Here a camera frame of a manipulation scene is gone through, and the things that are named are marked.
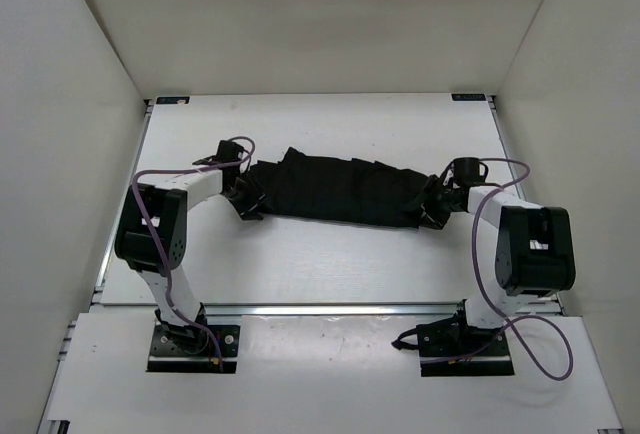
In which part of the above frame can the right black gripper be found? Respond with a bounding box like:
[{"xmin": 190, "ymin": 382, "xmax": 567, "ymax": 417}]
[{"xmin": 403, "ymin": 176, "xmax": 461, "ymax": 229}]

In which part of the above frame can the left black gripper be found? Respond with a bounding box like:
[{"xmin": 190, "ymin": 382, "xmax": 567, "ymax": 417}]
[{"xmin": 220, "ymin": 170, "xmax": 271, "ymax": 221}]

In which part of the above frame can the black skirt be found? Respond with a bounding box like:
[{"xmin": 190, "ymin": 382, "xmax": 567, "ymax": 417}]
[{"xmin": 249, "ymin": 148, "xmax": 435, "ymax": 228}]

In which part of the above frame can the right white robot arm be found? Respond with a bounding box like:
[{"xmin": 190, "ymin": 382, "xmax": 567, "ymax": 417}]
[{"xmin": 405, "ymin": 157, "xmax": 576, "ymax": 355}]

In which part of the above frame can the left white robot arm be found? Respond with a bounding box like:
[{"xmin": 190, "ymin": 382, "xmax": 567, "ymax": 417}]
[{"xmin": 114, "ymin": 136, "xmax": 265, "ymax": 352}]

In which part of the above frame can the right corner label sticker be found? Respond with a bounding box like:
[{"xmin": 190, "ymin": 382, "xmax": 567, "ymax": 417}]
[{"xmin": 451, "ymin": 93, "xmax": 486, "ymax": 102}]

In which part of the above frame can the corner label sticker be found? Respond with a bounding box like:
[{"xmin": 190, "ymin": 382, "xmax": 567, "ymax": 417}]
[
  {"xmin": 155, "ymin": 96, "xmax": 190, "ymax": 105},
  {"xmin": 451, "ymin": 93, "xmax": 486, "ymax": 102}
]

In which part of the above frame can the left corner label sticker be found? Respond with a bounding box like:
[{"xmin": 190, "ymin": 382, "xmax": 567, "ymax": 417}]
[{"xmin": 155, "ymin": 96, "xmax": 190, "ymax": 105}]

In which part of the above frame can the aluminium table rail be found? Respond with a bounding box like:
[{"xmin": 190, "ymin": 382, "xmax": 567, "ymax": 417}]
[{"xmin": 205, "ymin": 303, "xmax": 457, "ymax": 317}]

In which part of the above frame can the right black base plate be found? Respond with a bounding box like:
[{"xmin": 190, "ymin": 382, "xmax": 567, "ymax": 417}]
[{"xmin": 391, "ymin": 317, "xmax": 515, "ymax": 378}]

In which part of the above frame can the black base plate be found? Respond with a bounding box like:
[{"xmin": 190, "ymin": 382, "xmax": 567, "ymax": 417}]
[
  {"xmin": 391, "ymin": 317, "xmax": 515, "ymax": 378},
  {"xmin": 146, "ymin": 322, "xmax": 241, "ymax": 374}
]

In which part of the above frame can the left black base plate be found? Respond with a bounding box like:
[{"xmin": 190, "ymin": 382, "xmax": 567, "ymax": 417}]
[{"xmin": 146, "ymin": 322, "xmax": 241, "ymax": 374}]

